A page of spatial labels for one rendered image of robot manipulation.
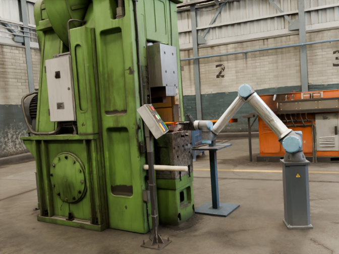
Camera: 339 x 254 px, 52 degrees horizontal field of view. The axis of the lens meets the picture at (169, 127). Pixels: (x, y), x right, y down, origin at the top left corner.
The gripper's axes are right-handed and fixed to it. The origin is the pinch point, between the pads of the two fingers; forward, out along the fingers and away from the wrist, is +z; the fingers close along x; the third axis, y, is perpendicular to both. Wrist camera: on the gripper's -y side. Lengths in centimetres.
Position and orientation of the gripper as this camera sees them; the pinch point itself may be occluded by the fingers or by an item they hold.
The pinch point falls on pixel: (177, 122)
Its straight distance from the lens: 345.7
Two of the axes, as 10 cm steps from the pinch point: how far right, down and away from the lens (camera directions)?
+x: 5.2, -0.9, 8.5
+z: -8.6, -0.2, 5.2
